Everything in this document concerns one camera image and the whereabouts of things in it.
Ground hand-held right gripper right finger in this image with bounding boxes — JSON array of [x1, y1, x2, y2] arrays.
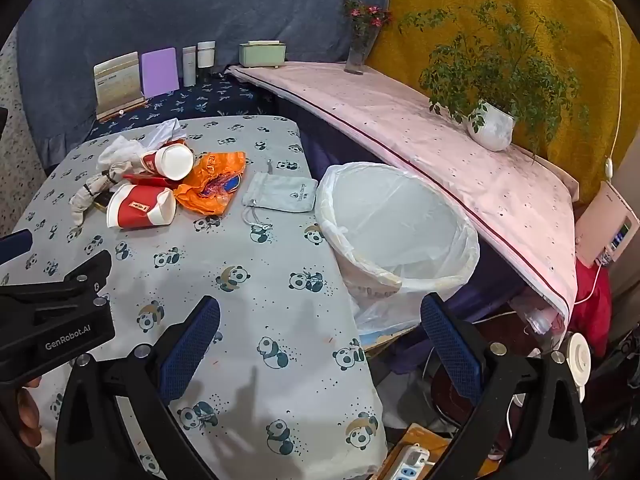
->
[[420, 292, 588, 480]]

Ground glass vase with pink flowers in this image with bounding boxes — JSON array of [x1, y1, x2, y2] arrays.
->
[[340, 0, 396, 76]]

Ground crushed red white paper cup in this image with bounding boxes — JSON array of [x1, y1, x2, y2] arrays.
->
[[106, 183, 176, 230]]

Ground red paper sheet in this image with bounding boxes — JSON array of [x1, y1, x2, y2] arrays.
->
[[122, 172, 175, 192]]

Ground white round device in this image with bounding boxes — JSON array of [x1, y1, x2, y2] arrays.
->
[[560, 332, 593, 401]]

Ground orange plastic bag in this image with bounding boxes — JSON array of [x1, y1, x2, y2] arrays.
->
[[174, 151, 248, 216]]

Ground green plant in white pot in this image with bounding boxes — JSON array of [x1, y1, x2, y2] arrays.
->
[[397, 0, 591, 161]]

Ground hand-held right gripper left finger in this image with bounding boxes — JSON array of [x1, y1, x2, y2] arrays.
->
[[54, 296, 222, 480]]

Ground dark blue floral cloth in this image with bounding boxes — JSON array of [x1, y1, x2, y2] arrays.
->
[[87, 74, 273, 140]]

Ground white bottle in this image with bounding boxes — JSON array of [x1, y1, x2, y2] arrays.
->
[[182, 46, 197, 87]]

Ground white cable with switch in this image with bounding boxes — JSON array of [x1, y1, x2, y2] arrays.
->
[[602, 0, 626, 183]]

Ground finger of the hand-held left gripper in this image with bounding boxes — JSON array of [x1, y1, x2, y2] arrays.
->
[[0, 229, 34, 265], [20, 249, 113, 311]]

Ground dark purple cloth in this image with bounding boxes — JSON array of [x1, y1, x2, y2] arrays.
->
[[272, 95, 526, 321]]

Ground trash bin with white liner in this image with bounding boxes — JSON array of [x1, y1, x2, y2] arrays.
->
[[314, 161, 481, 346]]

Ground grey panda print tablecloth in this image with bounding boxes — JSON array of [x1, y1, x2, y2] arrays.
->
[[0, 115, 388, 480]]

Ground brown cardboard box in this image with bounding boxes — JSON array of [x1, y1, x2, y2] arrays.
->
[[370, 422, 501, 480]]

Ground pink dotted cloth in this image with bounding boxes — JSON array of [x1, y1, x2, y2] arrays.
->
[[227, 61, 581, 331]]

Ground green tissue box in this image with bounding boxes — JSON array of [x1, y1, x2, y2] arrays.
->
[[238, 40, 288, 68]]

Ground red cloth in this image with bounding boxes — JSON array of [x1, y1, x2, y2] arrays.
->
[[570, 260, 613, 346]]

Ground grey blue curtain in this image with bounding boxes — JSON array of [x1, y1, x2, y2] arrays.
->
[[15, 0, 396, 171]]

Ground purple card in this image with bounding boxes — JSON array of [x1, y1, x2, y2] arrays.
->
[[140, 48, 180, 98]]

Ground person's left hand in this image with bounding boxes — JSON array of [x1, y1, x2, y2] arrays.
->
[[15, 376, 43, 450]]

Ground white power strip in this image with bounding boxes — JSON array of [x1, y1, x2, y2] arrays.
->
[[382, 442, 431, 480]]

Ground grey drawstring pouch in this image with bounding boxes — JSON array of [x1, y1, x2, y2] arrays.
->
[[241, 160, 319, 233]]

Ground white crumpled paper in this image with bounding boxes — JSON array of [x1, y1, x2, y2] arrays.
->
[[97, 117, 188, 171]]

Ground white wrapper black band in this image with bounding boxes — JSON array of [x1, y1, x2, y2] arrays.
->
[[69, 157, 151, 228]]

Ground yellow blanket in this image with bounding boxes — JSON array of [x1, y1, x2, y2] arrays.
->
[[370, 0, 640, 201]]

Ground pink electronic device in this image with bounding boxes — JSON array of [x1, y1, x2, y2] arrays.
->
[[575, 180, 640, 268]]

